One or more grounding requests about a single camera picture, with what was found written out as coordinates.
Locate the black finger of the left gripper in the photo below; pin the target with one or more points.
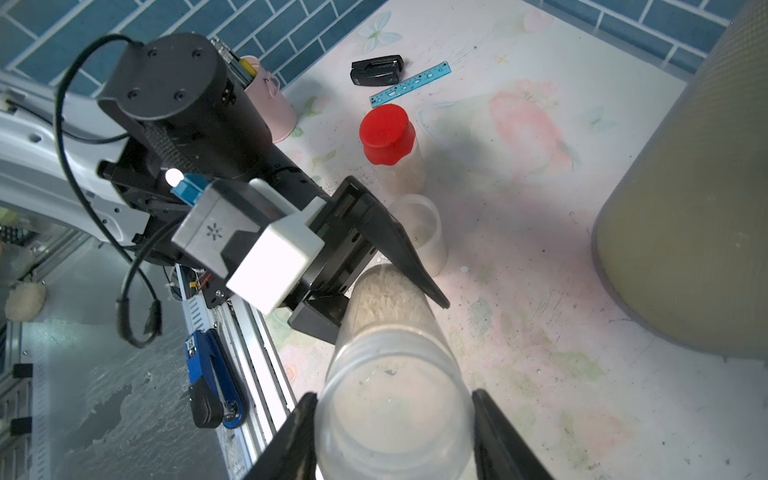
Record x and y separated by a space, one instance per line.
388 236

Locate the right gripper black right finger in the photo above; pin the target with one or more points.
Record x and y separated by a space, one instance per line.
500 452

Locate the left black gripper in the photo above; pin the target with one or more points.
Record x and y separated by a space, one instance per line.
185 112

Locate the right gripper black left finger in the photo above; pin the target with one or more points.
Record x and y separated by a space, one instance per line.
291 453

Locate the clear rice jar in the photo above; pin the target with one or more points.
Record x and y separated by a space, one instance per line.
421 220

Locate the white lidded rice jar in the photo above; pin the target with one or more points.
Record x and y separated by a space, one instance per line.
394 404

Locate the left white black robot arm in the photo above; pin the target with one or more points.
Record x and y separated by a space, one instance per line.
53 141

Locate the red lidded rice jar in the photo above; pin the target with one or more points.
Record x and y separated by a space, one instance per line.
390 145

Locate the blue black handheld device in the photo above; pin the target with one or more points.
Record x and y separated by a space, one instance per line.
214 390

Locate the pink pen holder cup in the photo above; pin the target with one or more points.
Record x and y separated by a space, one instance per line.
265 94

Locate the black stapler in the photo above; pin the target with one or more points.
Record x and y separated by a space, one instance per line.
377 72

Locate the teal ruler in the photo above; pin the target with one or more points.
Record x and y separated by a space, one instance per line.
411 84

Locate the beige bin with yellow bag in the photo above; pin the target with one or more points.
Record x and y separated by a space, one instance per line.
681 243

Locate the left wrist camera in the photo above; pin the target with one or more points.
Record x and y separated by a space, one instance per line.
249 235

